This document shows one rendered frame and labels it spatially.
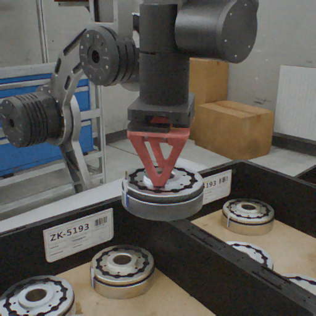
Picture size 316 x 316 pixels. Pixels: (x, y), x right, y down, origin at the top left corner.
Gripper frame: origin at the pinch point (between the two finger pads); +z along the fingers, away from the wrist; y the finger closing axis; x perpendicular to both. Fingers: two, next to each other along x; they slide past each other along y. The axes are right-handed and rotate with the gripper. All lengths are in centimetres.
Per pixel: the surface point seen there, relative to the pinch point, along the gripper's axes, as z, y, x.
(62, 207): 37, 53, 37
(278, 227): 22.2, 28.1, -19.7
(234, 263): 11.9, -0.5, -9.9
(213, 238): 12.2, 5.3, -6.9
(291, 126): 83, 321, -69
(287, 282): 11.9, -3.3, -16.2
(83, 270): 22.5, 7.7, 14.2
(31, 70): 19, 176, 104
